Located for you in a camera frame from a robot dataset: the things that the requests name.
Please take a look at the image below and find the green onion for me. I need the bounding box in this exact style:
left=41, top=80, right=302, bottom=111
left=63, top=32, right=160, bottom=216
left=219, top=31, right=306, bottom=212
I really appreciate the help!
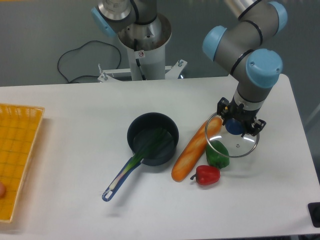
left=102, top=127, right=174, bottom=202

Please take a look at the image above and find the yellow woven basket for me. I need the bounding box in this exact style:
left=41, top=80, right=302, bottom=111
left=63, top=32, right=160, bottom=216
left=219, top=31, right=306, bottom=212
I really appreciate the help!
left=0, top=103, right=45, bottom=223

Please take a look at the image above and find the black object table corner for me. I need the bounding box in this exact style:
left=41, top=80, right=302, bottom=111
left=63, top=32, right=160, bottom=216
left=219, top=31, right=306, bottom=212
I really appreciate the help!
left=307, top=202, right=320, bottom=228

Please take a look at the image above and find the glass lid blue knob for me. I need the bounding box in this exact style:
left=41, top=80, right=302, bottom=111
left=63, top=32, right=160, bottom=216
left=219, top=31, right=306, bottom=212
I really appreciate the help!
left=204, top=112, right=260, bottom=158

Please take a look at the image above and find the toy baguette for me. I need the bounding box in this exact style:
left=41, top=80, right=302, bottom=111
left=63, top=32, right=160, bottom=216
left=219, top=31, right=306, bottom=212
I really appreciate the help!
left=171, top=121, right=208, bottom=182

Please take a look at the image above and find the green bell pepper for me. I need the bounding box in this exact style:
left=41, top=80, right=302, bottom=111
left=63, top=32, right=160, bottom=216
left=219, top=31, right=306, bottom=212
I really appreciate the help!
left=205, top=140, right=230, bottom=169

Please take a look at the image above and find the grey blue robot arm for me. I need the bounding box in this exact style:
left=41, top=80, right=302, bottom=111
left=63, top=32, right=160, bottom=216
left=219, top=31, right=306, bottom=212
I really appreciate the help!
left=91, top=0, right=288, bottom=136

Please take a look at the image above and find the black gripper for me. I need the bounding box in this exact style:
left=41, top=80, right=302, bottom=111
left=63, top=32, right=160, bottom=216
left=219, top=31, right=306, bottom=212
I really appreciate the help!
left=216, top=97, right=267, bottom=138

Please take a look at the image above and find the red bell pepper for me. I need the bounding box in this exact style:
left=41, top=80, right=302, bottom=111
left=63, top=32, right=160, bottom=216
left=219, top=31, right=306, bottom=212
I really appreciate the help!
left=190, top=165, right=221, bottom=186

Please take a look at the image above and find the black floor cable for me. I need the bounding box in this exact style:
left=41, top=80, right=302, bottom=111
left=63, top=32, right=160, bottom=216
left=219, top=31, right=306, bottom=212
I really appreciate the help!
left=57, top=40, right=122, bottom=84

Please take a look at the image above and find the peach item in basket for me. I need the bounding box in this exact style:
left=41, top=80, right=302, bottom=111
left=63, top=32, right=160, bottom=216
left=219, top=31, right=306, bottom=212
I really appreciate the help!
left=0, top=182, right=6, bottom=198

